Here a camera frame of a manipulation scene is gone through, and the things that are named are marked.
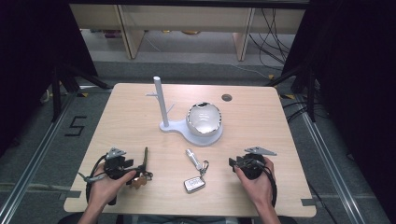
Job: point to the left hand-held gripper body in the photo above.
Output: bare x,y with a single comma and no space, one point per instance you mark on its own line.
115,165

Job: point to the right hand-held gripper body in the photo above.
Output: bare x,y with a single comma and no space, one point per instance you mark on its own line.
253,166

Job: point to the car key with silver flashlight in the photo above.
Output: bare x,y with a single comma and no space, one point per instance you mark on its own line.
194,183

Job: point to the white key stand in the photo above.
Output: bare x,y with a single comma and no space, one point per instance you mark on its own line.
161,102

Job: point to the person's right hand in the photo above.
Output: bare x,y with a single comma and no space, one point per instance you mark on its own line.
257,189

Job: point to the person's left hand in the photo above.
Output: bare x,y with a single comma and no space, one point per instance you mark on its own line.
104,188

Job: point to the white bowl with silver rim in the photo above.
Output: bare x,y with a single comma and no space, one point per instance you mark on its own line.
204,119

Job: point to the grey table grommet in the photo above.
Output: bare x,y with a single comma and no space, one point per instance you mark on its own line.
227,97

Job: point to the black tripod stand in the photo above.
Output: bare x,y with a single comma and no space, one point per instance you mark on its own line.
56,93
311,93

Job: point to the dark curtain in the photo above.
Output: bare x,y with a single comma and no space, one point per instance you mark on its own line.
28,56
358,77

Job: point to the light wooden desk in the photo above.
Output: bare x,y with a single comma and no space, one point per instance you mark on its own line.
186,17

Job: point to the aluminium floor rail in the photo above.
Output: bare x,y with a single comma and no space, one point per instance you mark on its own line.
37,149
330,161

